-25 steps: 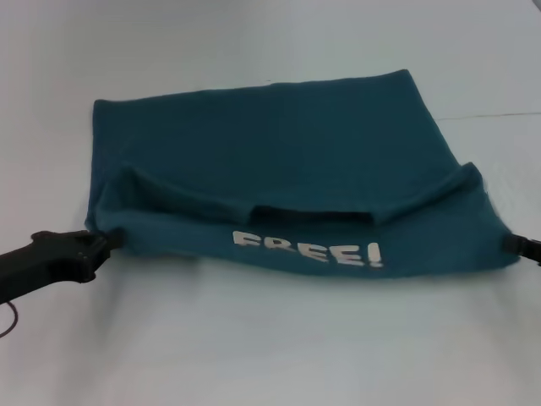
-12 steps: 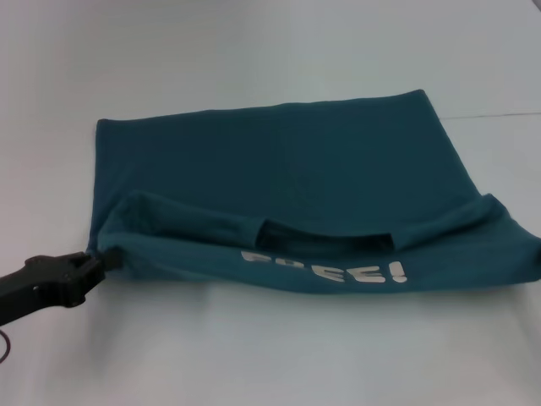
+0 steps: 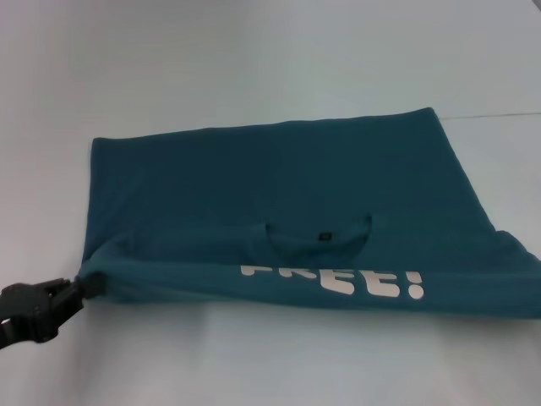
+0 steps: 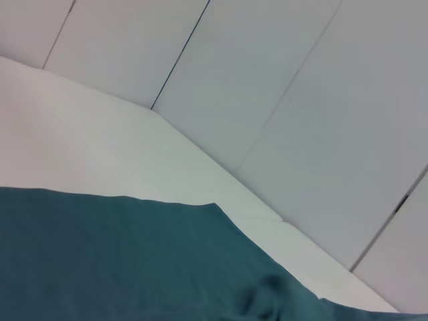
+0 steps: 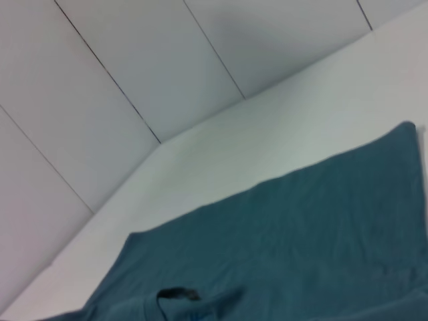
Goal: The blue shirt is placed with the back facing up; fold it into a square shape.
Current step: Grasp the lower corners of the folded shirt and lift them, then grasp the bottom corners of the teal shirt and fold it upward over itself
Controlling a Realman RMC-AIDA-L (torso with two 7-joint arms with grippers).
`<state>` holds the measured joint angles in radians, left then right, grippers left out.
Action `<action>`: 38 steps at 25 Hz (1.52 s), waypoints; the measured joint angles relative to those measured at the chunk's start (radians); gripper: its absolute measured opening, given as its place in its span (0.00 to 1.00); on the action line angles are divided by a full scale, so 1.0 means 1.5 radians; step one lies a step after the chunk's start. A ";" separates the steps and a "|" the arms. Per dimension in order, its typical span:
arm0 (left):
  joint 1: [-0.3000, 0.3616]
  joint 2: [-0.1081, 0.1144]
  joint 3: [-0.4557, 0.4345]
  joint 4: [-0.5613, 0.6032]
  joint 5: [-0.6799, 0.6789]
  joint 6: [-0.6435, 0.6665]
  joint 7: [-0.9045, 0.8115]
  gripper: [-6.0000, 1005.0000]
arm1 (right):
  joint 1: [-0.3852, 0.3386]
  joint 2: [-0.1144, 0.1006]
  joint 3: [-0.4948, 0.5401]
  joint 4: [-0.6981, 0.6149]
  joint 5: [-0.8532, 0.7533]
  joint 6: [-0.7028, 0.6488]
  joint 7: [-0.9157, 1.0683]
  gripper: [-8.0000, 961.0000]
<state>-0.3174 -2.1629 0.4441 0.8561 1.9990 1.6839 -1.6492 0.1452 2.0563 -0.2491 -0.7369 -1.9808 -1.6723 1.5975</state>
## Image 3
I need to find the blue shirt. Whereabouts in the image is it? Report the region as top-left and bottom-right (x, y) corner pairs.
(74, 107), (541, 321)

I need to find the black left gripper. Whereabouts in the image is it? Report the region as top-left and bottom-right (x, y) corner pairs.
(0, 272), (105, 351)

